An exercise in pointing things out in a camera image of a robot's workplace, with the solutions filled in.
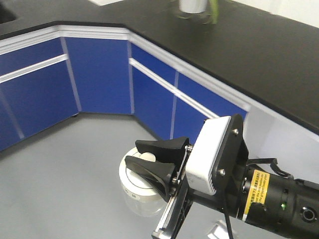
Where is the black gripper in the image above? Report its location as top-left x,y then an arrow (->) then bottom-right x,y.
125,115 -> 248,239

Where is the glass jar with cream lid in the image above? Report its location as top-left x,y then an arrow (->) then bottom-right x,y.
119,157 -> 167,217

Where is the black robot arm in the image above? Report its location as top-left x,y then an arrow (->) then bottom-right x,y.
124,114 -> 319,239

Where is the blue lab cabinet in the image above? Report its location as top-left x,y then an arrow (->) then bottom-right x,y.
0,0 -> 319,172

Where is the white cup on counter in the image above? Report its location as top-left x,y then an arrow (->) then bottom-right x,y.
179,0 -> 207,14

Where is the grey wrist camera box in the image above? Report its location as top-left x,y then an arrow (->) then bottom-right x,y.
185,116 -> 231,195

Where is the black camera cable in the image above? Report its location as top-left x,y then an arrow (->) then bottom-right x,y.
223,158 -> 295,239

